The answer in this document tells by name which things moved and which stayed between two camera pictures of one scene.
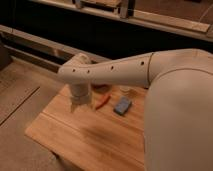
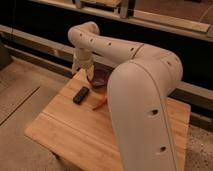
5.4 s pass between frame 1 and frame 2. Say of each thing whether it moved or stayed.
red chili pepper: stayed
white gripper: moved
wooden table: stayed
